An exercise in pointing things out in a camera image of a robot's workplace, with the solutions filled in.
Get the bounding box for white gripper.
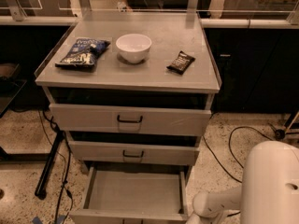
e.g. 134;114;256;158
185;212;227;224

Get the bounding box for grey bottom drawer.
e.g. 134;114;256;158
70;164;188;224

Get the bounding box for grey drawer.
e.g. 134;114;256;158
69;141;199;166
70;164;188;224
50;104;211;136

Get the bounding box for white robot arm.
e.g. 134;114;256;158
185;141;299;224

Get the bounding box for grey middle drawer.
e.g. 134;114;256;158
69;141;199;166

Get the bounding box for grey drawer cabinet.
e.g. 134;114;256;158
34;10;222;175

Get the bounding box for grey top drawer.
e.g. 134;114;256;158
50;104;211;136

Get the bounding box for wheeled cart base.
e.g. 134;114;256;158
270;110;299;140

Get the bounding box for black snack bar wrapper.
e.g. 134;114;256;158
166;51;195;75

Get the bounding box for black table leg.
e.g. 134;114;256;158
35;131;63;200

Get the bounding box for white ceramic bowl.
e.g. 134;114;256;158
116;34;152;63

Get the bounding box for blue chip bag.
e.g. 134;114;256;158
55;38;110;68

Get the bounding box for clear plastic water bottle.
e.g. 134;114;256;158
117;0;126;12

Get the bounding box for black floor cable right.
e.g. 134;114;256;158
202;125;275;217

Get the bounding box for black floor cable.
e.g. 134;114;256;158
37;109;75;224
202;125;275;217

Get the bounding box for black floor cable left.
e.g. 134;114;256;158
37;109;75;224

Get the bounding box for white horizontal rail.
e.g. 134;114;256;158
0;16;299;29

